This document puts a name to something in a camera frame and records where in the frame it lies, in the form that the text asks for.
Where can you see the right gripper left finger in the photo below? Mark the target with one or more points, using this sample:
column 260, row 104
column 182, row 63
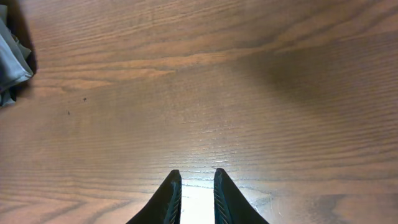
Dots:
column 164, row 207

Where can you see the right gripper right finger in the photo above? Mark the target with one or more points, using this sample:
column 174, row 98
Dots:
column 230, row 205

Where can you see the grey folded shorts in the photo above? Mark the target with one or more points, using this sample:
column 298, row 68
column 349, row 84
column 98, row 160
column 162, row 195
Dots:
column 14, row 67

